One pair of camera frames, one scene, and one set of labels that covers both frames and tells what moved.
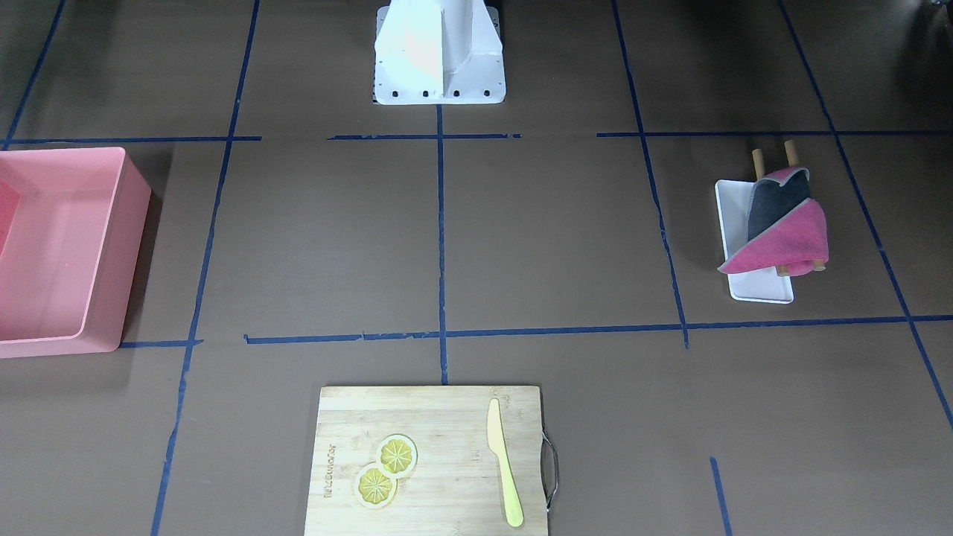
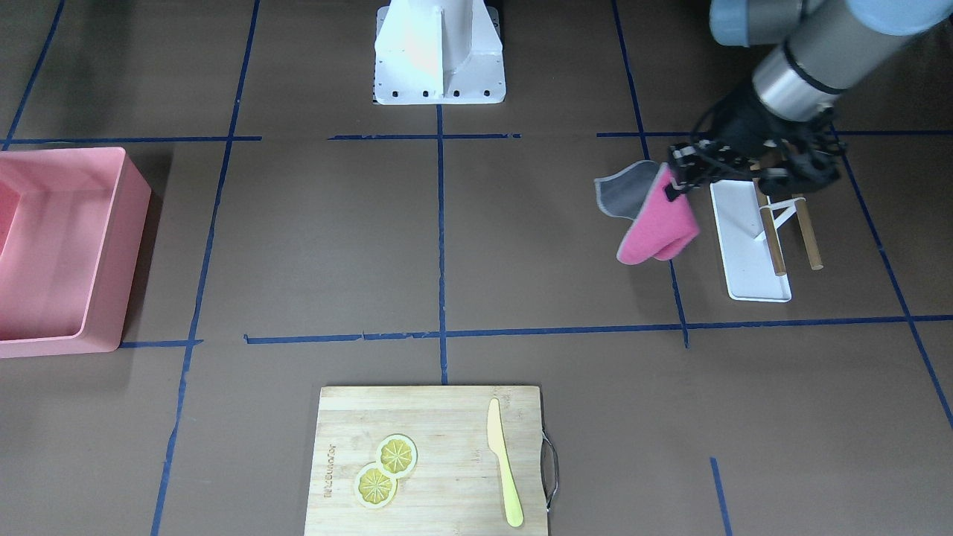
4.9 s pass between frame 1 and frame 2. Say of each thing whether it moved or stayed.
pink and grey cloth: moved
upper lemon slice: stayed
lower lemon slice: stayed
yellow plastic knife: stayed
